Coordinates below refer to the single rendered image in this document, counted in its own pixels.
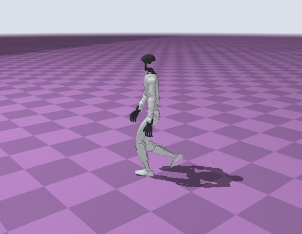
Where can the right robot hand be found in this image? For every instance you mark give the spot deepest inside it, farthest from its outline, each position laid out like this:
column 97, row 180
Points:
column 134, row 114

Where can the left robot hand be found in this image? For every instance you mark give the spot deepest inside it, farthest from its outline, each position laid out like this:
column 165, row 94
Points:
column 148, row 129

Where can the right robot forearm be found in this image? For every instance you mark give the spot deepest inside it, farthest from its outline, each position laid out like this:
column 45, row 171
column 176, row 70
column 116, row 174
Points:
column 142, row 102

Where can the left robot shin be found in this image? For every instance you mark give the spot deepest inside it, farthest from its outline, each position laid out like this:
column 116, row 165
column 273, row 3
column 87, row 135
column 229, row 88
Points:
column 143, row 155

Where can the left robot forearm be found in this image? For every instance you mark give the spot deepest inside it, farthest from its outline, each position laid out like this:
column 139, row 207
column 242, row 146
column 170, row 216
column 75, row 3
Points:
column 151, row 109

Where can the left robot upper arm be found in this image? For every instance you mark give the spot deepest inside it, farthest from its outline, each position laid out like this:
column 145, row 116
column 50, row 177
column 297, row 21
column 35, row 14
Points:
column 151, row 85

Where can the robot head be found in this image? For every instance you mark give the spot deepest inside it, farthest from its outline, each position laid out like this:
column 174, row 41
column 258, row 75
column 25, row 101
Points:
column 148, row 59

